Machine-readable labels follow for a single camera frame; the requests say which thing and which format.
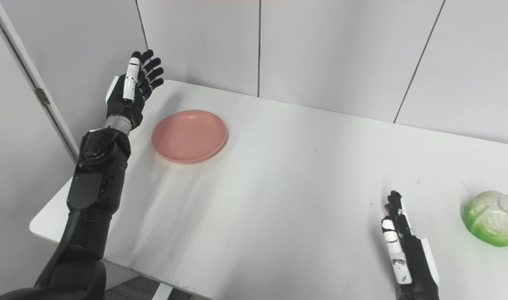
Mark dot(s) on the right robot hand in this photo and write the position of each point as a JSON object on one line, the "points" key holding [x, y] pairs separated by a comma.
{"points": [[408, 254]]}

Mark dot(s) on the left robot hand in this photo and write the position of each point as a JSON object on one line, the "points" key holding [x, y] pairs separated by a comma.
{"points": [[131, 91]]}

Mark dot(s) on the pink plate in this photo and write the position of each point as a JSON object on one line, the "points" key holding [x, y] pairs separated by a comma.
{"points": [[189, 136]]}

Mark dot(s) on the green white cabbage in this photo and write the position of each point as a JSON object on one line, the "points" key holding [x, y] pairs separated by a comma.
{"points": [[492, 218]]}

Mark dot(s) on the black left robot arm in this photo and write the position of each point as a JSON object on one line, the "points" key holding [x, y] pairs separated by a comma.
{"points": [[83, 200]]}

